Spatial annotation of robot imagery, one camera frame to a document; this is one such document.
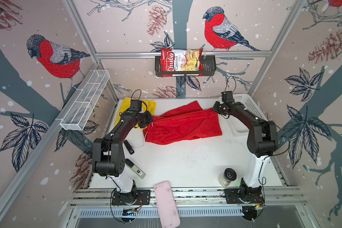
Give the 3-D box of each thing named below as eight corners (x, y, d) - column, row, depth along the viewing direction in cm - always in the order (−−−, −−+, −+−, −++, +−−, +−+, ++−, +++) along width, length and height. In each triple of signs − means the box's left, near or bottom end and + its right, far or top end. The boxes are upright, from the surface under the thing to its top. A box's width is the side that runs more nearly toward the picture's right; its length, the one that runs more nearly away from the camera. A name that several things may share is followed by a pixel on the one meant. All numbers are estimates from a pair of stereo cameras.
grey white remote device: (125, 164, 86) (122, 162, 83) (128, 160, 88) (126, 158, 84) (143, 180, 81) (141, 178, 77) (146, 175, 82) (145, 173, 79)
